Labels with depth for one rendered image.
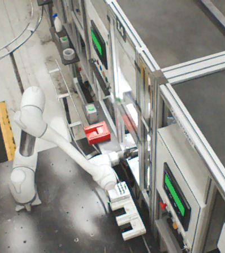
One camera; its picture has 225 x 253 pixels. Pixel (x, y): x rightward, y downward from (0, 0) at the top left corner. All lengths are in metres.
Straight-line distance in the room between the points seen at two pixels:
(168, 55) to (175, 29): 0.19
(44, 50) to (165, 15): 3.28
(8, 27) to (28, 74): 1.01
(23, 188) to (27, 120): 0.61
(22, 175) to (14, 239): 0.42
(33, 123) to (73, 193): 0.79
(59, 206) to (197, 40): 1.57
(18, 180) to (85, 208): 0.49
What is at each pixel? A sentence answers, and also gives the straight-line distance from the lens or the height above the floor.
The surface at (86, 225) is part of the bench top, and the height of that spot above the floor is 0.68.
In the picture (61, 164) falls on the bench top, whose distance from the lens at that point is 3.18.
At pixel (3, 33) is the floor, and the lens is 5.69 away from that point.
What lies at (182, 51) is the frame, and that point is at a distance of 1.91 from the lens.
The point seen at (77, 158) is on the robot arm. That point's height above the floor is 1.21.
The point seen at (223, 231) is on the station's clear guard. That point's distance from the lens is 1.62.
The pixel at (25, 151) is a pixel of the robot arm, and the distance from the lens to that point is 2.87.
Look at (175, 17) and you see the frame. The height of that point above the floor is 2.01.
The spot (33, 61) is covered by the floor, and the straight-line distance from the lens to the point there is 5.13.
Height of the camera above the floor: 3.22
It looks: 49 degrees down
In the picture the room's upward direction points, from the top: 5 degrees counter-clockwise
